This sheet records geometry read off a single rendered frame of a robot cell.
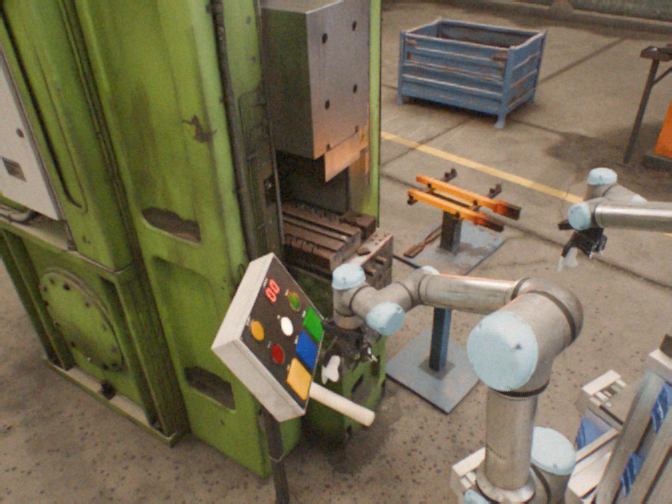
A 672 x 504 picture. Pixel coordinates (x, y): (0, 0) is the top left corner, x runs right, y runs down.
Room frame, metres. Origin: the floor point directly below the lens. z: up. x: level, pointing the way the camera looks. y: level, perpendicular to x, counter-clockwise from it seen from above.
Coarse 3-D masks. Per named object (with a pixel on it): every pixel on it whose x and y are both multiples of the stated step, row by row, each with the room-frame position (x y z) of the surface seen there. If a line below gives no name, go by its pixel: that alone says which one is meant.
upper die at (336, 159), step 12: (348, 144) 1.62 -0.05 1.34; (276, 156) 1.61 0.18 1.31; (288, 156) 1.59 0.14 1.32; (300, 156) 1.56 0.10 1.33; (324, 156) 1.51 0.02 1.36; (336, 156) 1.56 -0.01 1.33; (348, 156) 1.61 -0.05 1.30; (288, 168) 1.59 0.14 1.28; (300, 168) 1.56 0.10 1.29; (312, 168) 1.53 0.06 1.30; (324, 168) 1.51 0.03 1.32; (336, 168) 1.56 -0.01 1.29; (324, 180) 1.51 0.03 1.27
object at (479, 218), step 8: (408, 192) 1.90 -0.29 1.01; (416, 192) 1.89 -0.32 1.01; (424, 200) 1.84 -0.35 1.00; (432, 200) 1.82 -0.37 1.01; (440, 200) 1.82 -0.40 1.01; (440, 208) 1.79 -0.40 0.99; (448, 208) 1.77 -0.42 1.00; (456, 208) 1.75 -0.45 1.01; (464, 208) 1.75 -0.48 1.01; (464, 216) 1.72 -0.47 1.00; (472, 216) 1.70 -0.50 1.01; (480, 216) 1.69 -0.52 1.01; (488, 216) 1.68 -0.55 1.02; (480, 224) 1.67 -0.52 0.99; (488, 224) 1.66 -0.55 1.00; (496, 224) 1.63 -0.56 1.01; (504, 224) 1.64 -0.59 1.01
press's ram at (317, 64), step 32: (288, 0) 1.62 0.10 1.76; (320, 0) 1.61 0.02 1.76; (352, 0) 1.64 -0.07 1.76; (288, 32) 1.50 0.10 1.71; (320, 32) 1.51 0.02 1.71; (352, 32) 1.64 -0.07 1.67; (288, 64) 1.51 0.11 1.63; (320, 64) 1.51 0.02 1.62; (352, 64) 1.64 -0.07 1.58; (288, 96) 1.51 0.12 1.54; (320, 96) 1.50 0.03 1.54; (352, 96) 1.64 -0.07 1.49; (288, 128) 1.52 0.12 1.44; (320, 128) 1.50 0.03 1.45; (352, 128) 1.64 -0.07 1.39
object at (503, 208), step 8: (416, 176) 2.02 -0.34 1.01; (424, 176) 2.02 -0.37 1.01; (424, 184) 1.99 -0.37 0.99; (440, 184) 1.94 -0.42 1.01; (448, 184) 1.94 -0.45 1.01; (448, 192) 1.91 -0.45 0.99; (456, 192) 1.88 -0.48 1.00; (464, 192) 1.87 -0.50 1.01; (472, 192) 1.87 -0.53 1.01; (472, 200) 1.83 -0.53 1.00; (480, 200) 1.81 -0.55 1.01; (488, 200) 1.80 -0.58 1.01; (496, 208) 1.76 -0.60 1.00; (504, 208) 1.75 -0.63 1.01; (512, 208) 1.72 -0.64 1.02; (520, 208) 1.72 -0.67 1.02; (512, 216) 1.73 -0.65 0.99
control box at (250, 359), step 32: (256, 288) 1.09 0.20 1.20; (288, 288) 1.19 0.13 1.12; (224, 320) 1.01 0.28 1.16; (256, 320) 1.00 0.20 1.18; (224, 352) 0.92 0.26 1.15; (256, 352) 0.92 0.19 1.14; (288, 352) 1.00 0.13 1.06; (256, 384) 0.91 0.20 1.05; (288, 384) 0.92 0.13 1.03; (288, 416) 0.89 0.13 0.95
